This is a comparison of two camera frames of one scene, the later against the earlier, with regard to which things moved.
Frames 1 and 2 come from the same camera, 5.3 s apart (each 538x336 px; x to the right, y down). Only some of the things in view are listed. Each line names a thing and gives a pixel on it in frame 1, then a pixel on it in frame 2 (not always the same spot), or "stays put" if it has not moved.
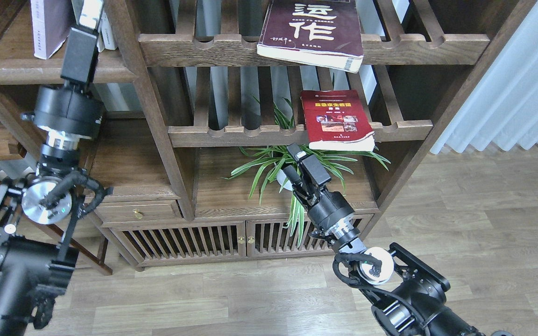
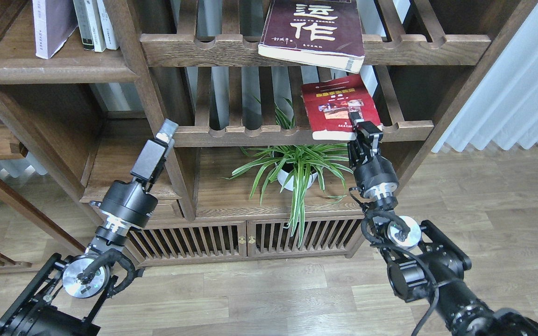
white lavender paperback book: (53, 21) stays put
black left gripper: (63, 114) → (126, 202)
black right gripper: (333, 213) → (375, 175)
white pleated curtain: (521, 99) stays put
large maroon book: (324, 33) stays put
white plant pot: (281, 177) stays put
